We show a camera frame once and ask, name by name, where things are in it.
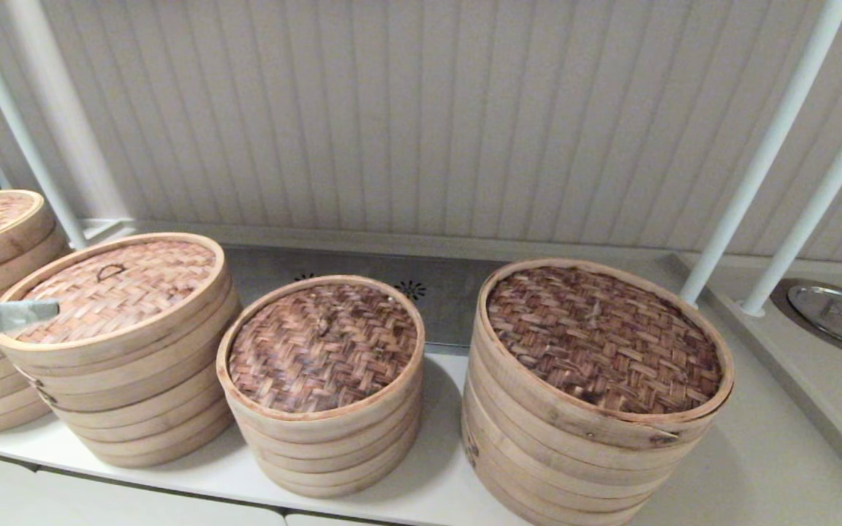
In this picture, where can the light woven steamer lid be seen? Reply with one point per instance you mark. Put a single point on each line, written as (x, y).
(121, 292)

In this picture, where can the large bamboo steamer basket stack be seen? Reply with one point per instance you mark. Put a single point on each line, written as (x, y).
(538, 475)

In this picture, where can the large dark woven bamboo lid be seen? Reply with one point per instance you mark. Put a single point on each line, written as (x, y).
(600, 340)

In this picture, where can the round stainless steel lid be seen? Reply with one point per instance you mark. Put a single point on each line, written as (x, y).
(830, 310)

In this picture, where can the wide white column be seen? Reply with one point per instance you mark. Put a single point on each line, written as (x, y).
(75, 131)

